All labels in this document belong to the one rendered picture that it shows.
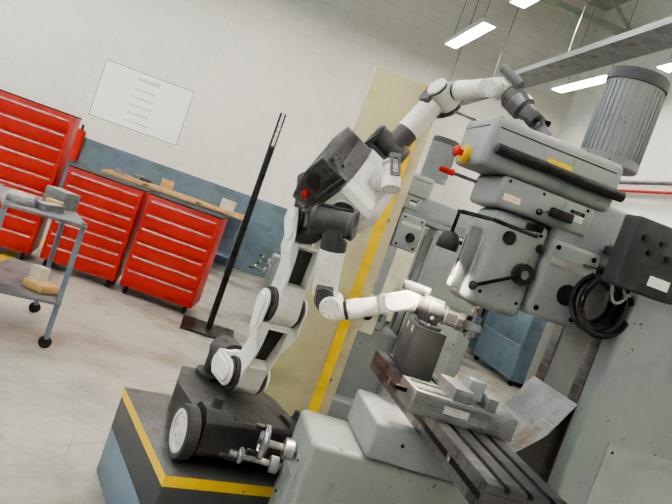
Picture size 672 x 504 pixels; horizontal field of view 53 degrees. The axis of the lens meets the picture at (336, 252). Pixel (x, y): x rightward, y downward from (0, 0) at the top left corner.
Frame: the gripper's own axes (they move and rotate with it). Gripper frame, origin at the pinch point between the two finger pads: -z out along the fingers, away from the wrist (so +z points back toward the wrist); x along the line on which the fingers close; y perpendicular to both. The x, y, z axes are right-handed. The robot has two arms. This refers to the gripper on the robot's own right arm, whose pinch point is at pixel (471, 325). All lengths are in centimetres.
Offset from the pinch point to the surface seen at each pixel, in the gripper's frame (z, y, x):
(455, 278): 10.8, -13.2, -5.8
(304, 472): 33, 58, -28
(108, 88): 579, -74, 753
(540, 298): -16.4, -16.8, -7.0
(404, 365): 15.9, 24.8, 21.7
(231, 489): 58, 87, 4
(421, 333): 14.3, 11.4, 22.1
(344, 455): 24, 49, -25
